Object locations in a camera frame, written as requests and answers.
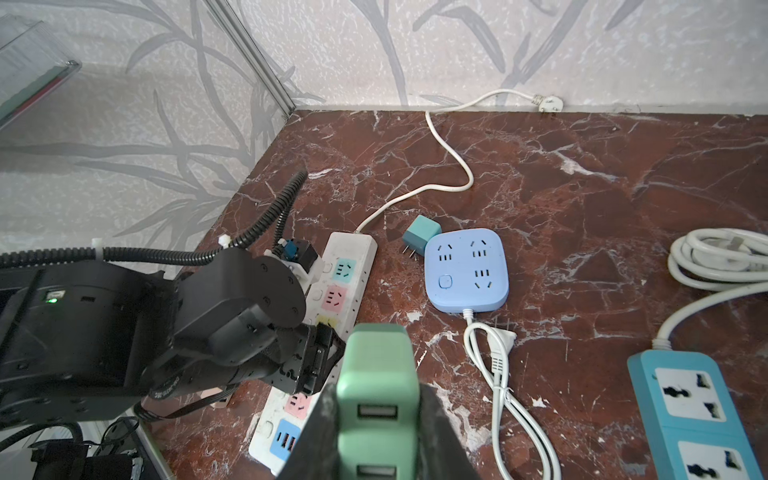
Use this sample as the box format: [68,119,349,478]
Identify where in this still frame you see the long white pastel power strip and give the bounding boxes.
[248,232,377,475]

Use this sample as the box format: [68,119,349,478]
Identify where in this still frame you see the teal power strip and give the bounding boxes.
[627,350,763,480]

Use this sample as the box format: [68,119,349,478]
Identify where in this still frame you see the blue strip white cable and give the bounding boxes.
[461,308,562,480]

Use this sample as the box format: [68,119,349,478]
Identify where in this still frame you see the clear plastic wall tray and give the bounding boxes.
[1,14,82,127]

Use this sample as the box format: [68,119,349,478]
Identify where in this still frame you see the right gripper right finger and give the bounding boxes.
[417,384,479,480]

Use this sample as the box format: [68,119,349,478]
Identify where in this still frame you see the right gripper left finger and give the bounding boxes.
[276,383,340,480]

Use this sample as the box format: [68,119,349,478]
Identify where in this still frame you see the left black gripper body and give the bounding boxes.
[145,248,346,400]

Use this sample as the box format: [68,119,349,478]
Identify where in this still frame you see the teal plug cube near strip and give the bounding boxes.
[402,215,442,257]

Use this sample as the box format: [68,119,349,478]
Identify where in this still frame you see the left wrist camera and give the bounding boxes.
[264,239,323,285]

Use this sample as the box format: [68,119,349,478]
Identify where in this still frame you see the white power strip cable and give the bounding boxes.
[353,88,565,235]

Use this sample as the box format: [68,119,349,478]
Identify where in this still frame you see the green usb plug cube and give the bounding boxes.
[336,323,420,479]

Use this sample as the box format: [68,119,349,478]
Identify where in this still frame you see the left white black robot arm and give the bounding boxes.
[1,171,345,479]

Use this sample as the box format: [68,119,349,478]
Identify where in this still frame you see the square blue power strip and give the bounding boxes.
[424,228,510,314]

